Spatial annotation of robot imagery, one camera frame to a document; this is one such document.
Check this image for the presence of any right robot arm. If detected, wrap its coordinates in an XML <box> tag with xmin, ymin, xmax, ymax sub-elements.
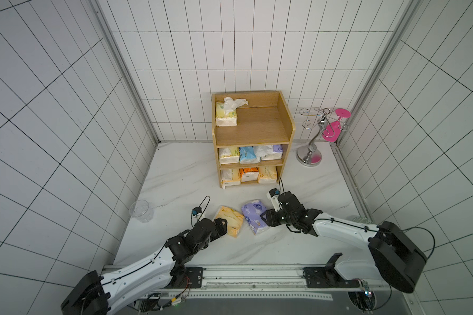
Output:
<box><xmin>261</xmin><ymin>188</ymin><xmax>428</xmax><ymax>293</ymax></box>

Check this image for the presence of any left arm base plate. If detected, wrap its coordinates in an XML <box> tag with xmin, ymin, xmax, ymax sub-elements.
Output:
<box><xmin>162</xmin><ymin>267</ymin><xmax>204</xmax><ymax>289</ymax></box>

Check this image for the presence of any yellow-green tissue pack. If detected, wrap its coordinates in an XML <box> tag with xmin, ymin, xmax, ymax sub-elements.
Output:
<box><xmin>215</xmin><ymin>97</ymin><xmax>248</xmax><ymax>127</ymax></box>

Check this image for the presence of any clear plastic cup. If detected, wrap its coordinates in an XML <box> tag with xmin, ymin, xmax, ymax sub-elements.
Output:
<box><xmin>129</xmin><ymin>199</ymin><xmax>154</xmax><ymax>223</ymax></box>

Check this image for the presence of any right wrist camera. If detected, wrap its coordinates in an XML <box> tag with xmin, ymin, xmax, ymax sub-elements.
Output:
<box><xmin>267</xmin><ymin>188</ymin><xmax>281</xmax><ymax>211</ymax></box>

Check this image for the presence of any pink wine glass lower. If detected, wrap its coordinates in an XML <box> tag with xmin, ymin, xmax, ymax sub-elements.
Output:
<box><xmin>323</xmin><ymin>121</ymin><xmax>342</xmax><ymax>143</ymax></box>

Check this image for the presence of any wooden three-tier shelf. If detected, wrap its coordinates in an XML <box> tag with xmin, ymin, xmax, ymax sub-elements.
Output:
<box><xmin>212</xmin><ymin>91</ymin><xmax>296</xmax><ymax>185</ymax></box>

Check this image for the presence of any white purple tissue pack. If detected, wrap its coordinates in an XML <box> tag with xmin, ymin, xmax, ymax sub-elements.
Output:
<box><xmin>254</xmin><ymin>144</ymin><xmax>283</xmax><ymax>161</ymax></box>

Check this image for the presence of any base cable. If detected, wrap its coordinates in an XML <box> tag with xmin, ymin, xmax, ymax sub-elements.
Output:
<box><xmin>348</xmin><ymin>277</ymin><xmax>397</xmax><ymax>312</ymax></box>
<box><xmin>133</xmin><ymin>275</ymin><xmax>190</xmax><ymax>314</ymax></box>

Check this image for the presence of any beige tissue pack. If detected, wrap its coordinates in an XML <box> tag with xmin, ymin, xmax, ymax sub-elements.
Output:
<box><xmin>221</xmin><ymin>169</ymin><xmax>241</xmax><ymax>189</ymax></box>
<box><xmin>257</xmin><ymin>165</ymin><xmax>278</xmax><ymax>185</ymax></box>

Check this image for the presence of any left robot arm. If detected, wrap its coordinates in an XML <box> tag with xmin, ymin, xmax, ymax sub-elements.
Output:
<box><xmin>60</xmin><ymin>218</ymin><xmax>227</xmax><ymax>314</ymax></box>

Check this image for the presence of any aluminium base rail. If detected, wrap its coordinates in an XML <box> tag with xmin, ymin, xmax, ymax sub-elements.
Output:
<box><xmin>138</xmin><ymin>265</ymin><xmax>399</xmax><ymax>305</ymax></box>

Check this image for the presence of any left base cable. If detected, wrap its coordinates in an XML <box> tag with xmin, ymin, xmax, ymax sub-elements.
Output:
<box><xmin>133</xmin><ymin>275</ymin><xmax>190</xmax><ymax>314</ymax></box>

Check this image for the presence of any blue tissue pack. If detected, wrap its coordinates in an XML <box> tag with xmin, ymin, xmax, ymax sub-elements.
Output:
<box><xmin>239</xmin><ymin>146</ymin><xmax>261</xmax><ymax>164</ymax></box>

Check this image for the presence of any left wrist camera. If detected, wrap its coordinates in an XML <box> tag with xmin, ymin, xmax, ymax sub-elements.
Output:
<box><xmin>191</xmin><ymin>206</ymin><xmax>203</xmax><ymax>227</ymax></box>

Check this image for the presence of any yellow tissue pack middle shelf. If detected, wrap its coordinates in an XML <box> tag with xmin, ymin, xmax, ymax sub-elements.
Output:
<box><xmin>218</xmin><ymin>147</ymin><xmax>240</xmax><ymax>165</ymax></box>

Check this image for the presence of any orange-yellow tissue pack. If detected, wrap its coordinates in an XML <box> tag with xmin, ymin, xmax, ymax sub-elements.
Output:
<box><xmin>214</xmin><ymin>206</ymin><xmax>244</xmax><ymax>238</ymax></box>

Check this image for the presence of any right base cable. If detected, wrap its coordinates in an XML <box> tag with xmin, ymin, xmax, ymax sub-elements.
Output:
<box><xmin>348</xmin><ymin>277</ymin><xmax>397</xmax><ymax>312</ymax></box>

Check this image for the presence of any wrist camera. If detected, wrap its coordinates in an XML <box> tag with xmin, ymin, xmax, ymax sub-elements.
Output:
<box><xmin>191</xmin><ymin>206</ymin><xmax>203</xmax><ymax>227</ymax></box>
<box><xmin>267</xmin><ymin>188</ymin><xmax>281</xmax><ymax>211</ymax></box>

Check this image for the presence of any beige tissue pack bottom right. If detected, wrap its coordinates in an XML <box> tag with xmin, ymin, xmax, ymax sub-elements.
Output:
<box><xmin>257</xmin><ymin>165</ymin><xmax>278</xmax><ymax>185</ymax></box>

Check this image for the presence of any beige tissue pack bottom left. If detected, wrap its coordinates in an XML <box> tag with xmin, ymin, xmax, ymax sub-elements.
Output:
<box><xmin>221</xmin><ymin>169</ymin><xmax>241</xmax><ymax>189</ymax></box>

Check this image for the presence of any chrome glass holder stand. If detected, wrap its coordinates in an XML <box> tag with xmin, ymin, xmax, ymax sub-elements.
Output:
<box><xmin>296</xmin><ymin>108</ymin><xmax>352</xmax><ymax>167</ymax></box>

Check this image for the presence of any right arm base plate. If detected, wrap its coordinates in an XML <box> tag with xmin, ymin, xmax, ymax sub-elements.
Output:
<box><xmin>302</xmin><ymin>267</ymin><xmax>360</xmax><ymax>289</ymax></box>

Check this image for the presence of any orange tissue pack bottom middle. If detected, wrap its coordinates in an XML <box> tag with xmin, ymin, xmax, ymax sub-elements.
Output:
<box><xmin>239</xmin><ymin>167</ymin><xmax>260</xmax><ymax>182</ymax></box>

